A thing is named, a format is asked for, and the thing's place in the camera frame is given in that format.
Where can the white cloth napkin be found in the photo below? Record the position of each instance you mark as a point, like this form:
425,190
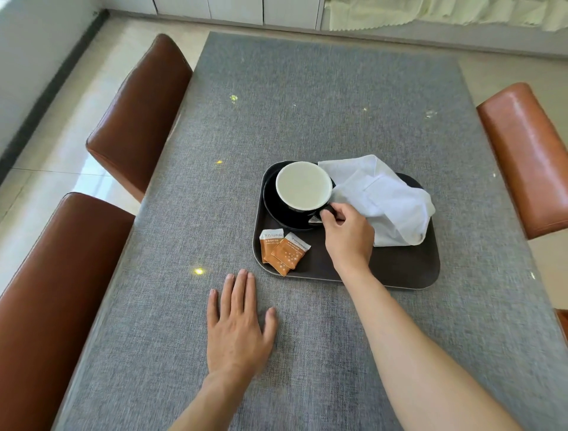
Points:
390,200

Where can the orange sugar packet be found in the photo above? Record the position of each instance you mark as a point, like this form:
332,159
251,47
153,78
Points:
290,255
267,246

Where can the person's left hand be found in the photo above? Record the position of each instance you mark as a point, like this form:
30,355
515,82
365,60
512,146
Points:
237,337

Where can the grey cloth-covered table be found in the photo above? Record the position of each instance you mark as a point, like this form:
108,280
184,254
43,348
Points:
310,89

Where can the white cabinet counter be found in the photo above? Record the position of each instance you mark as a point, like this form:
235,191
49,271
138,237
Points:
235,9

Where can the person's right hand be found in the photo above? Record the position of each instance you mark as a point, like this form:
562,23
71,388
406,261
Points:
350,240

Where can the black cup white inside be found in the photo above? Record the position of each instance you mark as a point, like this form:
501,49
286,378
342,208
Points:
304,184

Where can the light brown leather chair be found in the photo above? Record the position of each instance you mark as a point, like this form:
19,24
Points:
562,324
528,164

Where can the black saucer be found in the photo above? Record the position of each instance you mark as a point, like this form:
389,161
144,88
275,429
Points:
284,217

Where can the dark brown leather chair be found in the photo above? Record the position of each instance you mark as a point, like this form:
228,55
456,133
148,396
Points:
137,120
53,311

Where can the dark brown tray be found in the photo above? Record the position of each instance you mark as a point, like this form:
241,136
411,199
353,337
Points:
390,266

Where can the person's right forearm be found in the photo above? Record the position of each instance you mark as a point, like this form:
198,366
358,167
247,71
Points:
412,355

